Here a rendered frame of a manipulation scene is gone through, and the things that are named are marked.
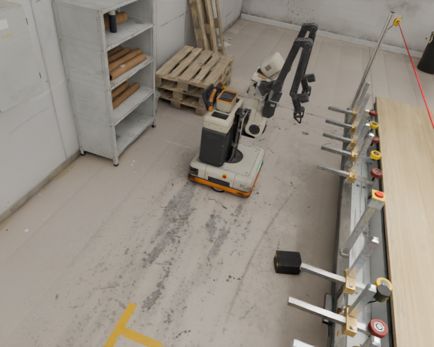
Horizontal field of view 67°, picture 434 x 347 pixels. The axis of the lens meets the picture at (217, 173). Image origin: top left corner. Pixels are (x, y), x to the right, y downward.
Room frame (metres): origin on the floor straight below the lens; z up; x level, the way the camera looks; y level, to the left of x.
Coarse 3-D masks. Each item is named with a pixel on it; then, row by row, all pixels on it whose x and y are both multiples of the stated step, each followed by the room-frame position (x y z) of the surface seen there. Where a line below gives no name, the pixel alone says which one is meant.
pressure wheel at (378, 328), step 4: (372, 320) 0.81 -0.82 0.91; (376, 320) 0.81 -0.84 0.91; (380, 320) 0.82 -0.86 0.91; (368, 324) 0.80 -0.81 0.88; (372, 324) 0.79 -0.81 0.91; (376, 324) 0.80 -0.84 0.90; (380, 324) 0.80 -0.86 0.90; (384, 324) 0.80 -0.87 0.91; (368, 328) 0.78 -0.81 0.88; (372, 328) 0.77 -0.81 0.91; (376, 328) 0.77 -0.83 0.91; (380, 328) 0.78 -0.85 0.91; (384, 328) 0.78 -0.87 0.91; (372, 332) 0.76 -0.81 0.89; (376, 332) 0.76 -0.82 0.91; (380, 332) 0.76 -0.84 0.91; (384, 332) 0.76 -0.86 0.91; (376, 336) 0.75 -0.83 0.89; (380, 336) 0.75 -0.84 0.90
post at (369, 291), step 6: (366, 288) 0.85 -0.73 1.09; (372, 288) 0.84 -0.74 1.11; (360, 294) 0.87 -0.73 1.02; (366, 294) 0.84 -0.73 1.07; (372, 294) 0.83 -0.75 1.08; (360, 300) 0.84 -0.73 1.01; (366, 300) 0.83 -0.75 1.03; (354, 306) 0.84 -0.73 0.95; (360, 306) 0.83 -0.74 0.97; (354, 312) 0.84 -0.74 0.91; (342, 330) 0.83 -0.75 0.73
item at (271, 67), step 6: (276, 54) 2.73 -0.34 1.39; (270, 60) 2.63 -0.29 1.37; (276, 60) 2.64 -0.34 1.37; (282, 60) 2.76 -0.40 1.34; (264, 66) 2.63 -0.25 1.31; (270, 66) 2.62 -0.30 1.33; (276, 66) 2.61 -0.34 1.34; (282, 66) 2.70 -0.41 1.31; (264, 72) 2.63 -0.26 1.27; (270, 72) 2.61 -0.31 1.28; (276, 72) 2.61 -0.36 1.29; (270, 78) 2.61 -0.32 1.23
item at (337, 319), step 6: (288, 300) 0.88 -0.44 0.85; (294, 300) 0.88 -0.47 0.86; (294, 306) 0.86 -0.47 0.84; (300, 306) 0.85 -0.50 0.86; (306, 306) 0.86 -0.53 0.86; (312, 306) 0.86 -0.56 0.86; (312, 312) 0.84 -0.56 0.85; (318, 312) 0.84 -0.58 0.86; (324, 312) 0.84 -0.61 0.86; (330, 312) 0.85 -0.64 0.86; (324, 318) 0.83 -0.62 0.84; (330, 318) 0.82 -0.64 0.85; (336, 318) 0.82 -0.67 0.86; (342, 318) 0.83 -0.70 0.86; (342, 324) 0.81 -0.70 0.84; (360, 324) 0.81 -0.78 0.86; (360, 330) 0.79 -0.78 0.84; (366, 330) 0.78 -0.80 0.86
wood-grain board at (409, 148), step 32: (384, 128) 2.68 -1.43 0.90; (416, 128) 2.77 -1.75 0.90; (384, 160) 2.16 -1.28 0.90; (416, 160) 2.23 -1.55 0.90; (384, 192) 1.77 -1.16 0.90; (416, 192) 1.82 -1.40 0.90; (416, 224) 1.50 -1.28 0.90; (416, 256) 1.24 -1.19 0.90; (416, 288) 1.03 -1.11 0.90; (416, 320) 0.85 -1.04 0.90
